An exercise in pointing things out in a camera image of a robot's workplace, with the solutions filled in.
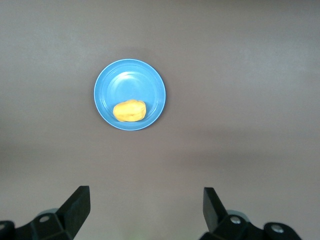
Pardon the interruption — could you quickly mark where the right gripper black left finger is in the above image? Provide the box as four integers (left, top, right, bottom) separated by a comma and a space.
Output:
0, 185, 91, 240

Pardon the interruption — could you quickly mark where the brown table cover sheet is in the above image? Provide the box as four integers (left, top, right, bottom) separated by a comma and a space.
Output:
0, 0, 320, 240

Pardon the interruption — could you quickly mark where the blue round plate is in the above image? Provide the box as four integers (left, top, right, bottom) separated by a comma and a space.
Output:
93, 58, 167, 132

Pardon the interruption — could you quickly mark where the yellow potato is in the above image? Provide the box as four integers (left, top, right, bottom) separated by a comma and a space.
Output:
112, 99, 146, 123

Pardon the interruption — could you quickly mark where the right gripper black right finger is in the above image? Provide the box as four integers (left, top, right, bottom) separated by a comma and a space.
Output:
199, 186, 305, 240

